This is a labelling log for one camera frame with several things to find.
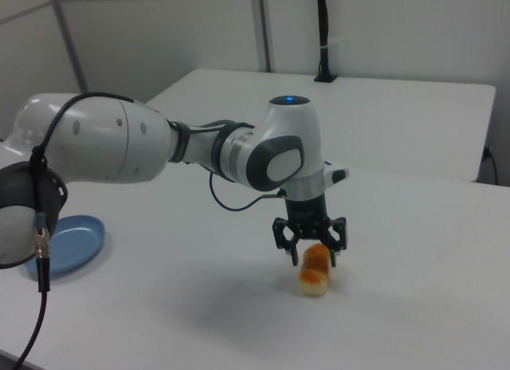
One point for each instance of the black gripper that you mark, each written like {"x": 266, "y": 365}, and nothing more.
{"x": 307, "y": 218}

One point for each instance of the bread roll with orange topping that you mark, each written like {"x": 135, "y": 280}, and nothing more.
{"x": 312, "y": 278}

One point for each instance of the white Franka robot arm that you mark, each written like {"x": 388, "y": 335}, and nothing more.
{"x": 99, "y": 142}

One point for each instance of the white table holding pole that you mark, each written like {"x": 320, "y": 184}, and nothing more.
{"x": 398, "y": 123}

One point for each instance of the blue oval plate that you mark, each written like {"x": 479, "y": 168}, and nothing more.
{"x": 79, "y": 238}

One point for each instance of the black camera stand pole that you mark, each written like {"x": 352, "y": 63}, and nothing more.
{"x": 323, "y": 47}

